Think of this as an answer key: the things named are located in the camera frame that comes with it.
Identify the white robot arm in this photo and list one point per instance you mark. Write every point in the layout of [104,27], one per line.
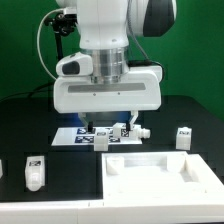
[100,78]

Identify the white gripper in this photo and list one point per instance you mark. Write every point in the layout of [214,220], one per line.
[138,90]

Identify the white square tabletop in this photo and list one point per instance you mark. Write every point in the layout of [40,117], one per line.
[150,177]

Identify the white sheet with markers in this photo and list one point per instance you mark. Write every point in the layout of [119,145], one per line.
[70,136]

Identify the black camera stand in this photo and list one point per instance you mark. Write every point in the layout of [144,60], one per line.
[63,26]

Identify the white L-shaped fence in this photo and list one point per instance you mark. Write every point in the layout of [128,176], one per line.
[100,212]

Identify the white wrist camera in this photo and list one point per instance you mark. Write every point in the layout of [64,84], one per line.
[75,64]

